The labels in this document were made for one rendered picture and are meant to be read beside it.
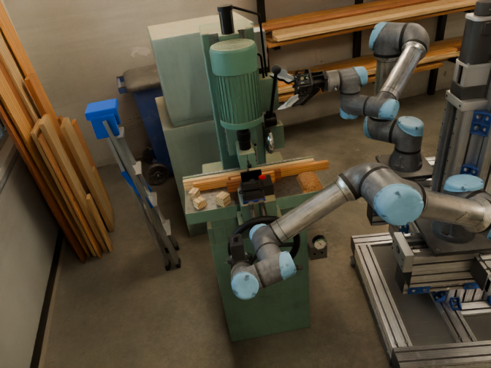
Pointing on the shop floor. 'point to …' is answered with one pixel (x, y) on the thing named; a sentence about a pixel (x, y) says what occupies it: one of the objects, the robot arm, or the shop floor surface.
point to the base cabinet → (265, 296)
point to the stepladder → (132, 174)
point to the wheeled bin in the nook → (149, 118)
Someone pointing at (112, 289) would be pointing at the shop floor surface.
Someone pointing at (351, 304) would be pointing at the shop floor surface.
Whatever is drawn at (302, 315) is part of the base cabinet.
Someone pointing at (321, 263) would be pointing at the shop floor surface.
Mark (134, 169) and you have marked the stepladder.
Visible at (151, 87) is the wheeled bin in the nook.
